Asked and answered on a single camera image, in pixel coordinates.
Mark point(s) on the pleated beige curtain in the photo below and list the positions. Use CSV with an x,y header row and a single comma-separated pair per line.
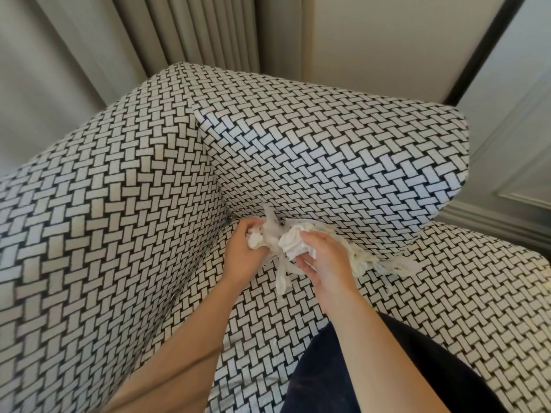
x,y
202,30

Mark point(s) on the sheer white curtain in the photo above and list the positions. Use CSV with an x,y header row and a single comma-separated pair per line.
x,y
38,81

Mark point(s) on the person's left forearm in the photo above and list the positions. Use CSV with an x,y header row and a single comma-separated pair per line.
x,y
181,361

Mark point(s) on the person's right hand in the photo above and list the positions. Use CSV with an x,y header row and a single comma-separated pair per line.
x,y
335,275

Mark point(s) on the pile of white paper scraps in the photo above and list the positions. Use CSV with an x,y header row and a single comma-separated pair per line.
x,y
366,258

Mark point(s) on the person's right forearm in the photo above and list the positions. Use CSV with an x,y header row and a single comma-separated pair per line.
x,y
379,365

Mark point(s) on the person's left hand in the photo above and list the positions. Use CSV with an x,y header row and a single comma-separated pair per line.
x,y
239,262

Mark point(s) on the black white woven-pattern sofa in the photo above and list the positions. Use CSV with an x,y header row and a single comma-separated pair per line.
x,y
107,232

